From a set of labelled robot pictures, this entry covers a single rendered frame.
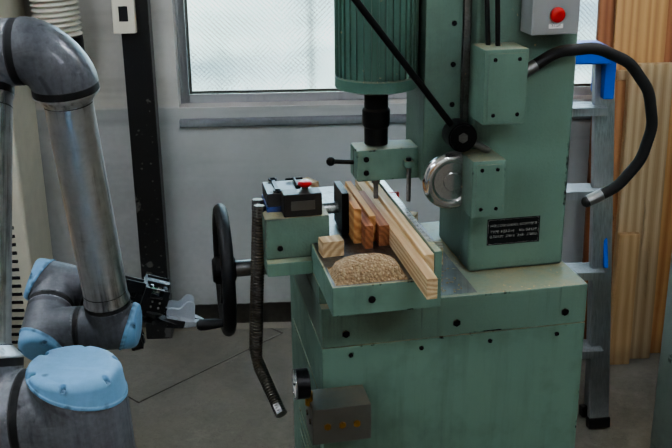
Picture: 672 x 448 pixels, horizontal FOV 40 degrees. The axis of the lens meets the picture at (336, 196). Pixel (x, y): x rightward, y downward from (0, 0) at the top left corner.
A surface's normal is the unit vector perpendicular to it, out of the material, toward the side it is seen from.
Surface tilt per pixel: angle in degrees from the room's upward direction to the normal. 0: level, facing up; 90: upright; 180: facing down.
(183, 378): 1
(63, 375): 2
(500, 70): 90
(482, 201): 90
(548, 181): 90
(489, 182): 90
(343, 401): 0
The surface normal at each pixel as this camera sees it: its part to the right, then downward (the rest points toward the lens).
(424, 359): 0.19, 0.31
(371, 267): 0.14, -0.49
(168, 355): -0.01, -0.95
